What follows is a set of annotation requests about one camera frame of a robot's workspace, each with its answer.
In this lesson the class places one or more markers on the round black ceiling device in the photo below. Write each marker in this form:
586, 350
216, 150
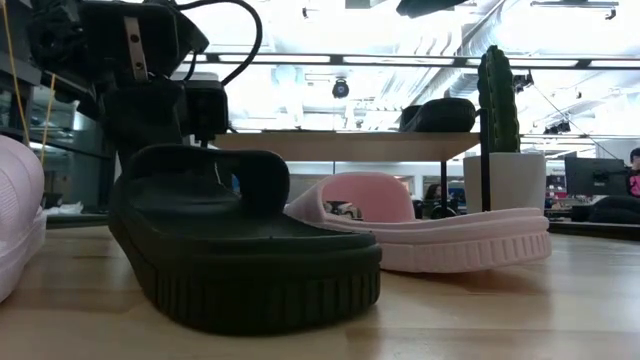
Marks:
340, 88

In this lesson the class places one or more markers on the black rubber slide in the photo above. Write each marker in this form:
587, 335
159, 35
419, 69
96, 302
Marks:
240, 280
445, 116

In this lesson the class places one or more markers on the green cactus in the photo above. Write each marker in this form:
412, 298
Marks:
500, 100

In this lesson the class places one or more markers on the white cloth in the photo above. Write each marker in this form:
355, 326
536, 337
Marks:
65, 209

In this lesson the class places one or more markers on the person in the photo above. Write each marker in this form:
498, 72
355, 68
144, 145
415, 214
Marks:
432, 192
635, 180

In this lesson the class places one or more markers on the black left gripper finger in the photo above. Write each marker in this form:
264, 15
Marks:
145, 115

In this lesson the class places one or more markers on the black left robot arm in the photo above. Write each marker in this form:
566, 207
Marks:
55, 35

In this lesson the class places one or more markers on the wooden shelf black frame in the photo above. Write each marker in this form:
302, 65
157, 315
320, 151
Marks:
350, 146

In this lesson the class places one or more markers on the pink rubber slide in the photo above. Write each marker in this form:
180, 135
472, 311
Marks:
450, 245
20, 210

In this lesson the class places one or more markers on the ceiling light bar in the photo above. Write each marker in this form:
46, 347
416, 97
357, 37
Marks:
275, 58

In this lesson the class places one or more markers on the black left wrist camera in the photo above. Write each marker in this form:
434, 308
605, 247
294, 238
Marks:
207, 107

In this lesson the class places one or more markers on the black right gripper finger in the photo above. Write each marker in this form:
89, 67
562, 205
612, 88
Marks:
430, 7

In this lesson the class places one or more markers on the white plant pot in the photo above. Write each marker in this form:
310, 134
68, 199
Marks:
520, 185

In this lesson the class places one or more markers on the black computer monitor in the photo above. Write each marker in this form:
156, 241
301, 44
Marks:
595, 175

